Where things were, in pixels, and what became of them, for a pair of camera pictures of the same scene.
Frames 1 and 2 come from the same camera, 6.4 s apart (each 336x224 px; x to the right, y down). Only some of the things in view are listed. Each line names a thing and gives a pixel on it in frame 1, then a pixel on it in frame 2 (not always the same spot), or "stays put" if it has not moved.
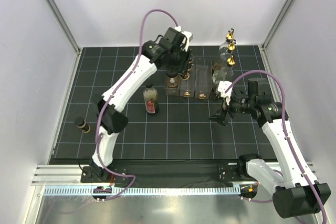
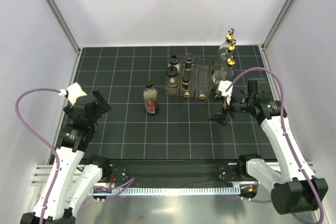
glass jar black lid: (171, 80) stays put
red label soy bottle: (150, 96) stays put
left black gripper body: (178, 61) → (101, 108)
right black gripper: (220, 119) stays put
